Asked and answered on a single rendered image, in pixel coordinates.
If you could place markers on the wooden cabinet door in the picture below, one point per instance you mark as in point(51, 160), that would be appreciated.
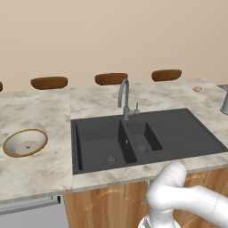
point(207, 181)
point(107, 206)

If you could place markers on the white bowl with brown rim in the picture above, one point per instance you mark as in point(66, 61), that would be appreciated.
point(25, 143)

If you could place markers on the grey metal tap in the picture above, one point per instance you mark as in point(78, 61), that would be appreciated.
point(126, 101)

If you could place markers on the grey dishwasher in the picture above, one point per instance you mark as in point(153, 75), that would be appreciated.
point(32, 215)

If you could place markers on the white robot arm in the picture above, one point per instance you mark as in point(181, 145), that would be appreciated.
point(175, 196)

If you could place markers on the dark grey double sink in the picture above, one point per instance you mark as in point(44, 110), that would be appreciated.
point(142, 139)

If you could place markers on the brown chair back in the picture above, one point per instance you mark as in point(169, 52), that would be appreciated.
point(166, 74)
point(0, 86)
point(110, 78)
point(49, 83)

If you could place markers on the grey metal appliance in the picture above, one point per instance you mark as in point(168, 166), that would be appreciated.
point(224, 102)

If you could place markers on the small pink round object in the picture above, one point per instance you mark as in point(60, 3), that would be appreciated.
point(197, 88)

